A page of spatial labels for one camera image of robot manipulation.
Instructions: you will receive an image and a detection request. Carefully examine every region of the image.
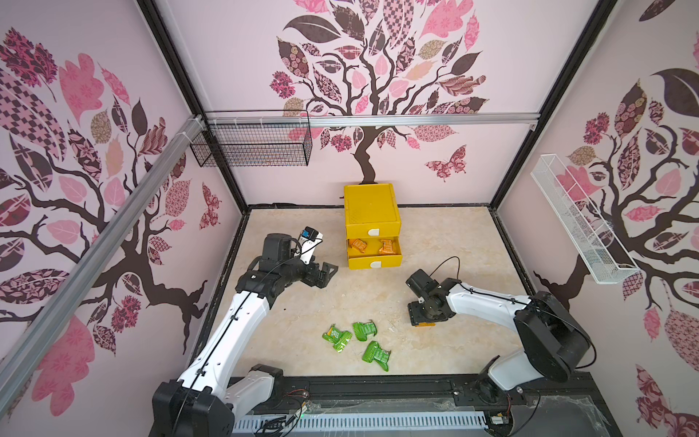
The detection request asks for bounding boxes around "yellow drawer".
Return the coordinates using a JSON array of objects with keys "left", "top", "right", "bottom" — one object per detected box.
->
[
  {"left": 346, "top": 221, "right": 402, "bottom": 239},
  {"left": 347, "top": 237, "right": 403, "bottom": 271}
]

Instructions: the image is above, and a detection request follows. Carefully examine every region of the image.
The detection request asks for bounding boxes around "green cookie packet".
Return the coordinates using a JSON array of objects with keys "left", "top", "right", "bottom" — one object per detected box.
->
[
  {"left": 362, "top": 340, "right": 391, "bottom": 373},
  {"left": 322, "top": 325, "right": 352, "bottom": 353},
  {"left": 352, "top": 320, "right": 378, "bottom": 342}
]

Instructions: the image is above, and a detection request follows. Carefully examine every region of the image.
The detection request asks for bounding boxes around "green cookie packet front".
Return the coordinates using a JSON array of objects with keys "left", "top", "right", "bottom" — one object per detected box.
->
[{"left": 362, "top": 340, "right": 391, "bottom": 373}]

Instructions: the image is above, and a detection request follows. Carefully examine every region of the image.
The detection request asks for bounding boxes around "yellow top drawer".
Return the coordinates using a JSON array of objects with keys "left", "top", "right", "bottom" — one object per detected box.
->
[{"left": 346, "top": 221, "right": 402, "bottom": 239}]

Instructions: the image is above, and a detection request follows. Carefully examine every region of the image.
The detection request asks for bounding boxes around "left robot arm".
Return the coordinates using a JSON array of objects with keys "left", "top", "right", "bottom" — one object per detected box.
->
[{"left": 150, "top": 227, "right": 338, "bottom": 436}]

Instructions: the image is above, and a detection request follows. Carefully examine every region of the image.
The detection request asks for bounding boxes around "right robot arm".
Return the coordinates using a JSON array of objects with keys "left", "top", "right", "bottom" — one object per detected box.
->
[{"left": 406, "top": 269, "right": 595, "bottom": 398}]

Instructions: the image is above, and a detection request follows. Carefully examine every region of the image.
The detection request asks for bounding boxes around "yellow three-drawer cabinet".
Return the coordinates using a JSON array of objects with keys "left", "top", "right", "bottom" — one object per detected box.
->
[{"left": 343, "top": 182, "right": 404, "bottom": 271}]

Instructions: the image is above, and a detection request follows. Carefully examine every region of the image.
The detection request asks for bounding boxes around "white slotted cable duct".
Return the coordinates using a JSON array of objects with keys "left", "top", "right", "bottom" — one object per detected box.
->
[{"left": 232, "top": 412, "right": 488, "bottom": 436}]

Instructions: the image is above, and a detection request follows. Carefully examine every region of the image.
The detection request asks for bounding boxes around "black wire basket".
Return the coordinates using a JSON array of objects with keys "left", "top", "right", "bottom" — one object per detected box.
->
[{"left": 190, "top": 109, "right": 313, "bottom": 169}]

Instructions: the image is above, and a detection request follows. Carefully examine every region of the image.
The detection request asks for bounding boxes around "black base frame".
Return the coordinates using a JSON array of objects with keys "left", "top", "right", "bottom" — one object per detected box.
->
[{"left": 235, "top": 373, "right": 620, "bottom": 436}]

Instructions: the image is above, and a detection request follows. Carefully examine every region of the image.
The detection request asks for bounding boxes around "white wire basket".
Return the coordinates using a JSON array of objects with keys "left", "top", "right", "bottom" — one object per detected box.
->
[{"left": 531, "top": 154, "right": 641, "bottom": 285}]

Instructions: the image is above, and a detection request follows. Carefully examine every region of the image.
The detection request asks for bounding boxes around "aluminium rail back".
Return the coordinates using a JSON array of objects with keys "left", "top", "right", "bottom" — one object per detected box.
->
[{"left": 208, "top": 111, "right": 540, "bottom": 129}]

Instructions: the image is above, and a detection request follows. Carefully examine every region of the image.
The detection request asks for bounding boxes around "aluminium rail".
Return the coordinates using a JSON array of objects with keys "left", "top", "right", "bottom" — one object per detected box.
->
[
  {"left": 208, "top": 111, "right": 540, "bottom": 129},
  {"left": 1, "top": 115, "right": 206, "bottom": 415}
]

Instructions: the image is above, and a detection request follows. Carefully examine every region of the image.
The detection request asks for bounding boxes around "aluminium rail left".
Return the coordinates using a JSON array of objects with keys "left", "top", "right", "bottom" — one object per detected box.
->
[{"left": 1, "top": 115, "right": 206, "bottom": 415}]

